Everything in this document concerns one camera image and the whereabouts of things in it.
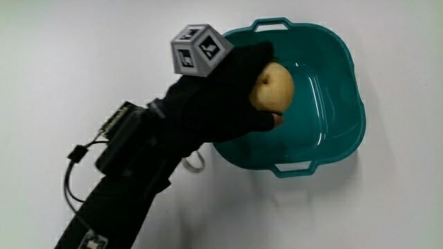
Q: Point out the person's left hand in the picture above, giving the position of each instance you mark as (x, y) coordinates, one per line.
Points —
(214, 110)

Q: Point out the yellow pear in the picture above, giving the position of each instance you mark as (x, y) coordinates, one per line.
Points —
(275, 88)

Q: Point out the teal plastic basin plate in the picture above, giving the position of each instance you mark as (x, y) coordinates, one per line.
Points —
(325, 103)

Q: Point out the black wrist sensor module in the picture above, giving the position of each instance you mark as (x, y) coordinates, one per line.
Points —
(124, 141)

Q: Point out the small circuit board tag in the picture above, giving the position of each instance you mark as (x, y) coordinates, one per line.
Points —
(92, 241)

